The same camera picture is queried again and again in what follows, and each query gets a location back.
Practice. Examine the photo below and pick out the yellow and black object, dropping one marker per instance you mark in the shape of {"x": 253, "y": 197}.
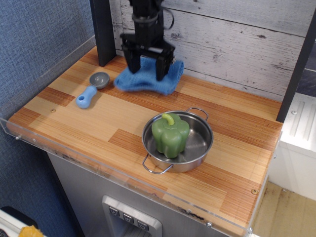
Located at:
{"x": 27, "y": 231}

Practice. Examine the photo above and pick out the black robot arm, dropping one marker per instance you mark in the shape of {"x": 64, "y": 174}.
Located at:
{"x": 147, "y": 12}

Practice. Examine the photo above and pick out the blue towel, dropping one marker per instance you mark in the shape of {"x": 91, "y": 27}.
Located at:
{"x": 145, "y": 78}

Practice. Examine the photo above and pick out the dark left vertical post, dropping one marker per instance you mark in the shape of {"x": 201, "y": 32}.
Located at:
{"x": 103, "y": 30}

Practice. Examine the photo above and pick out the green toy bell pepper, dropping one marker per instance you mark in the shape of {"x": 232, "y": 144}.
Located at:
{"x": 170, "y": 133}

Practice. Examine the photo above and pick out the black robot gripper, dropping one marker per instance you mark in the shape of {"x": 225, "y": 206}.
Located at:
{"x": 148, "y": 41}

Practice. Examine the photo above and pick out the dark right vertical post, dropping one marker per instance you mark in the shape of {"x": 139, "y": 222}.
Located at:
{"x": 298, "y": 70}

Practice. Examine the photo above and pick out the silver dispenser button panel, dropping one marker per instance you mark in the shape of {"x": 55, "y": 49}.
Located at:
{"x": 126, "y": 221}

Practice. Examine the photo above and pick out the dark vertical post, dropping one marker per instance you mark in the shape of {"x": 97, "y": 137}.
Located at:
{"x": 298, "y": 70}
{"x": 103, "y": 30}

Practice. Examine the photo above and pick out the stainless steel pot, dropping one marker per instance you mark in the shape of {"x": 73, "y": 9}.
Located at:
{"x": 198, "y": 144}

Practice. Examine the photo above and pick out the clear acrylic table guard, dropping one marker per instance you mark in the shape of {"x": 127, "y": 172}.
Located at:
{"x": 235, "y": 105}

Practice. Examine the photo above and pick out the white ridged appliance top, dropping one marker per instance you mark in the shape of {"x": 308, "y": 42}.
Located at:
{"x": 299, "y": 128}

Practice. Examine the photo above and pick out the blue and grey spoon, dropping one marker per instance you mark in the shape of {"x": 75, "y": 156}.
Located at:
{"x": 97, "y": 81}

